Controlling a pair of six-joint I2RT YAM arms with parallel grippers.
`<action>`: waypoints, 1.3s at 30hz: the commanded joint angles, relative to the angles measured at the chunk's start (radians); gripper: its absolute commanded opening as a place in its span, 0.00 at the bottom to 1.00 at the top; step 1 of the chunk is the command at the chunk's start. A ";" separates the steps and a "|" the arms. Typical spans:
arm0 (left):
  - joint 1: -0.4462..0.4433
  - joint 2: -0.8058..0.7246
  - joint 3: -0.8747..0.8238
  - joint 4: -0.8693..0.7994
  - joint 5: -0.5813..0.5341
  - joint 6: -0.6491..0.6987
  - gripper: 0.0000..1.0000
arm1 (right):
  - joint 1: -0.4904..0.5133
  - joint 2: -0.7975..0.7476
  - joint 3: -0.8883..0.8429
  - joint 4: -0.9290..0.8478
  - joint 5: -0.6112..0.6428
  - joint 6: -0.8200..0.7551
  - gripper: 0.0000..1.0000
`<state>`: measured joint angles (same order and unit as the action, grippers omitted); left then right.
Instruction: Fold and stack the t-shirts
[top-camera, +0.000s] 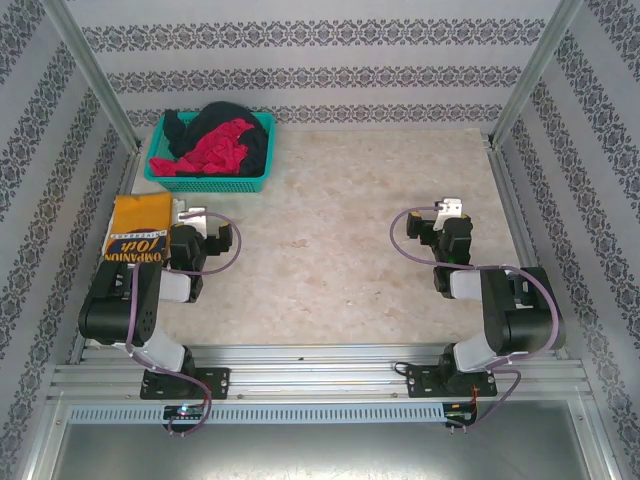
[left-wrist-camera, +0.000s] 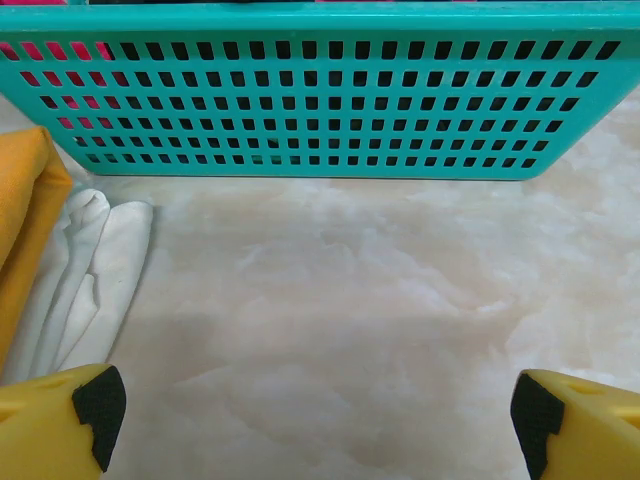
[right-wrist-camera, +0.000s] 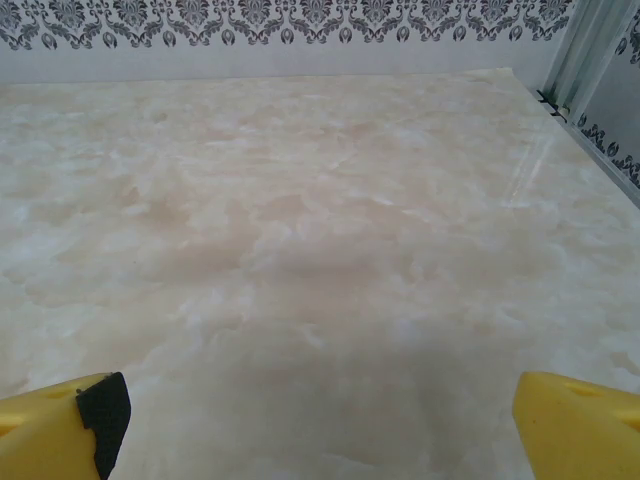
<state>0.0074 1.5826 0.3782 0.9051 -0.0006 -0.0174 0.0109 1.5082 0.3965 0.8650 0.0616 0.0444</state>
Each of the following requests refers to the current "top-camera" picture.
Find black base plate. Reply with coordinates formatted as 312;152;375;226
405;363;499;400
139;367;232;401

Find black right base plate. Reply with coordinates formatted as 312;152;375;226
405;363;499;400

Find aluminium frame post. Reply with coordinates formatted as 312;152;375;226
39;0;146;151
487;0;584;146

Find aluminium mounting rail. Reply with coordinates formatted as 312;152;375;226
47;342;589;401

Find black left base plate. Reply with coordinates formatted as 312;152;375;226
139;367;232;401

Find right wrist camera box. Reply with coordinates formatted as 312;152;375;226
432;198;464;232

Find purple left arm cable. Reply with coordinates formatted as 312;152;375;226
124;211;243;437

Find yellow folded printed t-shirt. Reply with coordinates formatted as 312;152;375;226
101;192;175;270

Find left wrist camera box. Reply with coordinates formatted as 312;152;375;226
173;204;209;232

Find small circuit board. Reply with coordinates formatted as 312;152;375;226
162;404;206;420
446;403;479;424

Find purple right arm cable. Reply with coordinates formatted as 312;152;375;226
389;202;561;432

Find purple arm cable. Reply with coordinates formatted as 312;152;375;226
389;202;561;432
124;211;243;437

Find grey metal panel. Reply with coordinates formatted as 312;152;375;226
29;394;614;480

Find slotted grey cable duct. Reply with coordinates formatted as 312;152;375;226
67;403;446;425

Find dark navy t-shirt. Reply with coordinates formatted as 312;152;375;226
162;100;271;180

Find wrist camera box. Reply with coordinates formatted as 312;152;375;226
432;198;464;232
173;204;209;232

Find teal plastic basket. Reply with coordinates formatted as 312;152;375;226
143;110;277;195

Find red t-shirt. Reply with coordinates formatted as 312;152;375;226
148;118;256;177

